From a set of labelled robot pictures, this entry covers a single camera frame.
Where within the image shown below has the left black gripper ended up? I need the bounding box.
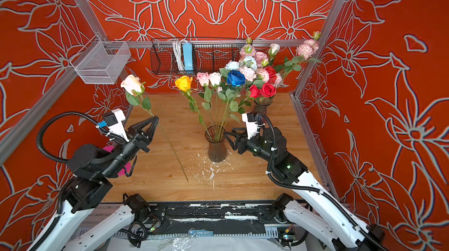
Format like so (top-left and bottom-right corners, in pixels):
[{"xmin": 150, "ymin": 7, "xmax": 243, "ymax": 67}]
[{"xmin": 105, "ymin": 115, "xmax": 159, "ymax": 178}]

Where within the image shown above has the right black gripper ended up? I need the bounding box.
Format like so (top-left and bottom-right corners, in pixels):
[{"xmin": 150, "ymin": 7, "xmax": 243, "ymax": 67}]
[{"xmin": 223, "ymin": 126, "xmax": 278, "ymax": 166}]

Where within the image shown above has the brown ribbed glass vase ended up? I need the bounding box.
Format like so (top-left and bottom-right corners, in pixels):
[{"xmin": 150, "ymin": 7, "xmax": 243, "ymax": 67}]
[{"xmin": 205, "ymin": 125, "xmax": 227, "ymax": 163}]

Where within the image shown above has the purple ribbed glass vase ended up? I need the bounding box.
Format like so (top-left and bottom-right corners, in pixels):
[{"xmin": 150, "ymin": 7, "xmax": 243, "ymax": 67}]
[{"xmin": 253, "ymin": 97, "xmax": 273, "ymax": 115}]

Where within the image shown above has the pale peach rose stem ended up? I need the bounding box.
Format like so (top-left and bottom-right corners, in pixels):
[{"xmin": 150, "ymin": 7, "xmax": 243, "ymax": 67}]
[{"xmin": 120, "ymin": 74, "xmax": 189, "ymax": 182}]

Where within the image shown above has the small magenta rose stem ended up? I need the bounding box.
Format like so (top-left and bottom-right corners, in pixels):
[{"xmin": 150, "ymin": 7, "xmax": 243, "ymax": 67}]
[{"xmin": 219, "ymin": 85, "xmax": 260, "ymax": 128}]

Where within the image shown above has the red rose stem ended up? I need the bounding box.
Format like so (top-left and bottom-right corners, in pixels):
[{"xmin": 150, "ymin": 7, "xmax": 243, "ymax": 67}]
[
  {"xmin": 260, "ymin": 83, "xmax": 277, "ymax": 98},
  {"xmin": 265, "ymin": 66, "xmax": 277, "ymax": 86}
]

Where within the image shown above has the orange rose stem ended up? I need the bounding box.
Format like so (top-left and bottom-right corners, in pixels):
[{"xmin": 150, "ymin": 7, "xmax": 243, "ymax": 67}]
[{"xmin": 175, "ymin": 76, "xmax": 212, "ymax": 139}]

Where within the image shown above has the blue rose stem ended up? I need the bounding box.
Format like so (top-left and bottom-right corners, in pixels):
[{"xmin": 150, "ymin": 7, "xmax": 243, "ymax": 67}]
[{"xmin": 215, "ymin": 70, "xmax": 246, "ymax": 142}]

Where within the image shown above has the white cream rose stem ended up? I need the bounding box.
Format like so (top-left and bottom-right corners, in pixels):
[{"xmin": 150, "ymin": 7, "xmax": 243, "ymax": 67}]
[{"xmin": 209, "ymin": 72, "xmax": 222, "ymax": 142}]

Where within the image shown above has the large pink peony stem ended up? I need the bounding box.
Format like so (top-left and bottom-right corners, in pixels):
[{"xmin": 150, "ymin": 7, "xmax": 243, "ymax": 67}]
[{"xmin": 256, "ymin": 68, "xmax": 270, "ymax": 83}]

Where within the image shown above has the pink rose bunch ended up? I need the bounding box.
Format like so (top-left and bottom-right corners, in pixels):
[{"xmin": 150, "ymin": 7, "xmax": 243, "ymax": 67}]
[{"xmin": 215, "ymin": 56, "xmax": 262, "ymax": 143}]

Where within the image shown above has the pink double rose stem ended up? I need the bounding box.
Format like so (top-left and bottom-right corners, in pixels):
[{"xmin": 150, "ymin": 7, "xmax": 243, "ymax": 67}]
[{"xmin": 239, "ymin": 38, "xmax": 270, "ymax": 72}]

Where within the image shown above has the white pink rose stem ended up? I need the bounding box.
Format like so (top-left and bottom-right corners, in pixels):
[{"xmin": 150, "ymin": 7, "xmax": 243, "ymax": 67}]
[{"xmin": 267, "ymin": 44, "xmax": 284, "ymax": 88}]

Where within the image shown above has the single pink rose stem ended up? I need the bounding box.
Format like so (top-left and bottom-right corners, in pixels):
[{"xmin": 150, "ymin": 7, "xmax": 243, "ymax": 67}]
[{"xmin": 195, "ymin": 73, "xmax": 212, "ymax": 139}]

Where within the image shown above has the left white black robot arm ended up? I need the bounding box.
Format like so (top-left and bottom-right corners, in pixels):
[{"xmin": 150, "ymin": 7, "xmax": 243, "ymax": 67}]
[{"xmin": 29, "ymin": 109, "xmax": 159, "ymax": 251}]

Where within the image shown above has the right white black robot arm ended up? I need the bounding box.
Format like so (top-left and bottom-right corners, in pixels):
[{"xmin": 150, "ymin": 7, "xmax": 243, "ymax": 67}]
[{"xmin": 224, "ymin": 113, "xmax": 386, "ymax": 251}]

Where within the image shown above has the pink plastic cup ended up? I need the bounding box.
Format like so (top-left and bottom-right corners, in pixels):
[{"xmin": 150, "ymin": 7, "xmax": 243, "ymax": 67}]
[{"xmin": 103, "ymin": 146, "xmax": 132, "ymax": 177}]

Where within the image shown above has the light blue box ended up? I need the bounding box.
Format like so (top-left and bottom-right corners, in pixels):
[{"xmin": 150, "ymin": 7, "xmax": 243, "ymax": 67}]
[{"xmin": 182, "ymin": 42, "xmax": 194, "ymax": 73}]

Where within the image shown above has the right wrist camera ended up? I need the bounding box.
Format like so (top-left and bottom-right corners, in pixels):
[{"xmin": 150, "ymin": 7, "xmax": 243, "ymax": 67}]
[{"xmin": 242, "ymin": 113, "xmax": 260, "ymax": 140}]

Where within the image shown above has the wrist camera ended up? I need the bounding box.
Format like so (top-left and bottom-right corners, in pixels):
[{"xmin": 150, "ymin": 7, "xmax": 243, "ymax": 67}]
[
  {"xmin": 242, "ymin": 113, "xmax": 260, "ymax": 140},
  {"xmin": 97, "ymin": 108, "xmax": 129, "ymax": 143}
]

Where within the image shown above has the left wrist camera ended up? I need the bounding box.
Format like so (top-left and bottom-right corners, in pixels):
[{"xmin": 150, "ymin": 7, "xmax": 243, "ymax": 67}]
[{"xmin": 97, "ymin": 108, "xmax": 129, "ymax": 143}]

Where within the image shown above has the clear plastic wall bin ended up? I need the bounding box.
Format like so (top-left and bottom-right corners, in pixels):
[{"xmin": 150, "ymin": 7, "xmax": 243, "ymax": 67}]
[{"xmin": 70, "ymin": 35, "xmax": 131, "ymax": 85}]

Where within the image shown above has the black wire wall basket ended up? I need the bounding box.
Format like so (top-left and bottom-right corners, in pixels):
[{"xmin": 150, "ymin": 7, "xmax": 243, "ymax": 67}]
[{"xmin": 150, "ymin": 37, "xmax": 246, "ymax": 76}]

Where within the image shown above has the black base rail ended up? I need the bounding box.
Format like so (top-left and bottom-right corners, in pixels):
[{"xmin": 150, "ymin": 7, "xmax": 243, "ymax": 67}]
[{"xmin": 143, "ymin": 200, "xmax": 286, "ymax": 235}]

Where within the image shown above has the white cable bundle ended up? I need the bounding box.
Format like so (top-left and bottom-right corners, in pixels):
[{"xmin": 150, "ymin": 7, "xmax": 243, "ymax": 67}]
[{"xmin": 172, "ymin": 39, "xmax": 185, "ymax": 73}]

